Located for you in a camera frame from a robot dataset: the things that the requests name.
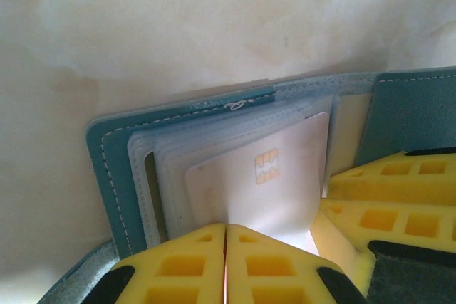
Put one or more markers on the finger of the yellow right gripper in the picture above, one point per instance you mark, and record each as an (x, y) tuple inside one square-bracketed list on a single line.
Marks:
[(399, 186), (342, 233)]

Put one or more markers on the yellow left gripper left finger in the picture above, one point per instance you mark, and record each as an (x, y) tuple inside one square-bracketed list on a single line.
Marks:
[(178, 268)]

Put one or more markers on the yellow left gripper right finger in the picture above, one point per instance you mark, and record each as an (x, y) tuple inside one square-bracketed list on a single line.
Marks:
[(270, 268)]

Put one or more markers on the white VIP chip card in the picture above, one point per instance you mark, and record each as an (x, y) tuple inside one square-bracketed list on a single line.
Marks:
[(249, 197)]

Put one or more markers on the teal leather card holder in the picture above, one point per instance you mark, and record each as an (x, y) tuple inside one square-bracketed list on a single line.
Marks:
[(107, 147)]

